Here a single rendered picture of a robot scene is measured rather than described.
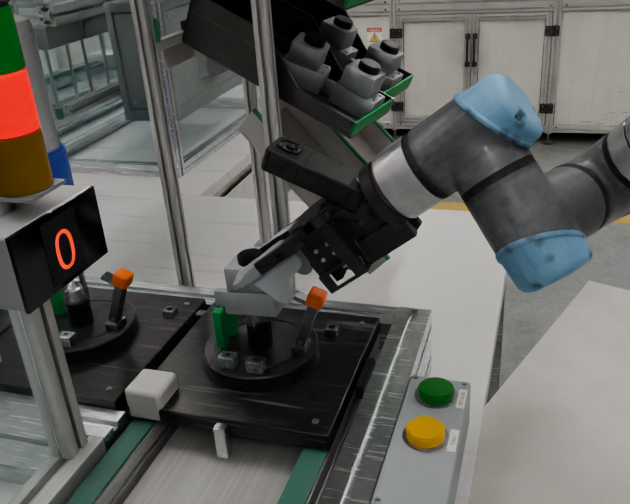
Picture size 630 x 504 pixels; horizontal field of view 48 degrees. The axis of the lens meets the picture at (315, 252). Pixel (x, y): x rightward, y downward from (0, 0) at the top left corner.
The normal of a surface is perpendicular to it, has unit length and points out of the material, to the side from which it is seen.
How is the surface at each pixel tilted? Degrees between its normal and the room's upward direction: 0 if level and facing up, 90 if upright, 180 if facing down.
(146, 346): 0
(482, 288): 0
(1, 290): 90
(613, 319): 0
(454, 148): 83
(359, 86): 90
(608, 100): 90
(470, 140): 74
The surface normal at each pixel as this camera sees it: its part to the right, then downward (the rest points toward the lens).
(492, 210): -0.62, 0.23
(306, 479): -0.07, -0.90
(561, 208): 0.45, -0.38
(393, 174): -0.57, 0.04
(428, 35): -0.30, 0.43
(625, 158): -0.79, 0.26
